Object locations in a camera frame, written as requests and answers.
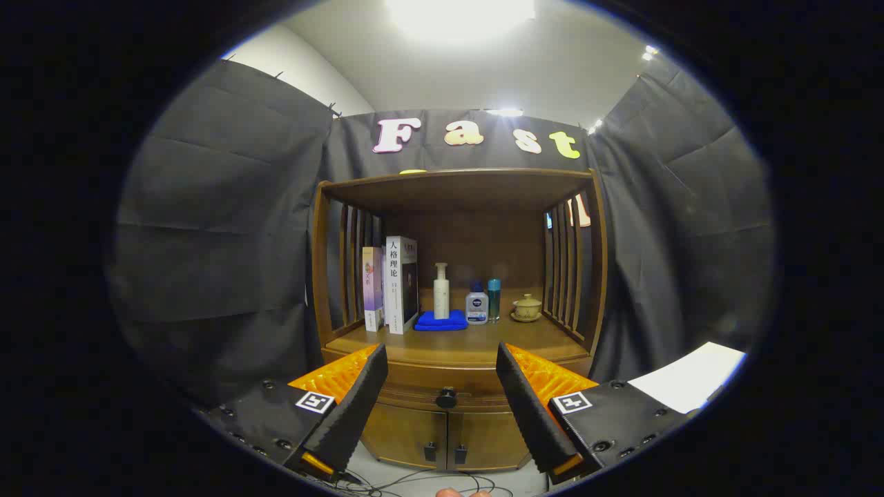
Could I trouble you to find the black floor cables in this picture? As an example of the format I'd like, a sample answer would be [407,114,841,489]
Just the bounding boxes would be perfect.
[331,469,515,497]

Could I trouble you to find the clear bottle dark blue pump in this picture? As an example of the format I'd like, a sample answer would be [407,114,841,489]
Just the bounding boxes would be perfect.
[465,281,490,326]

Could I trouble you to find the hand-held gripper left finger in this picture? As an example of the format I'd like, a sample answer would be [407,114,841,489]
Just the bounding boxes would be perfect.
[199,343,389,483]

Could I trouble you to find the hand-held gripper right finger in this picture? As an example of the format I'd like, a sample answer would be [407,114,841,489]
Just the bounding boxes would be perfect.
[495,342,693,485]

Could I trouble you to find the white pump bottle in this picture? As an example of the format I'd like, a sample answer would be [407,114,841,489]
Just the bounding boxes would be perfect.
[433,262,451,320]

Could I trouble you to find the blue folded cloth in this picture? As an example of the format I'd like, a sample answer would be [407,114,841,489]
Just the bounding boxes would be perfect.
[414,309,469,332]

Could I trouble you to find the purple book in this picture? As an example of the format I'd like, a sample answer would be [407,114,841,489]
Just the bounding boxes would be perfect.
[362,246,385,333]

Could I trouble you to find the wooden countertop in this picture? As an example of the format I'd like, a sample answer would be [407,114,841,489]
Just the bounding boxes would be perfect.
[325,314,589,364]

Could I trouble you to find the white table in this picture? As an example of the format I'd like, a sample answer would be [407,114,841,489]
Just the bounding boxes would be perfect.
[627,342,748,415]

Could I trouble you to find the white book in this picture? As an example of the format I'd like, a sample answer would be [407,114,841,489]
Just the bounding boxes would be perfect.
[384,235,419,335]

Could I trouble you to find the wooden cabinet door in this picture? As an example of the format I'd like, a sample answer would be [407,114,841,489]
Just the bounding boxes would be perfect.
[448,407,532,472]
[361,402,448,470]

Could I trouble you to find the wooden cabinet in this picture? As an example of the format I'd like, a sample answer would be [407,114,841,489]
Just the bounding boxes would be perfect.
[309,168,610,474]

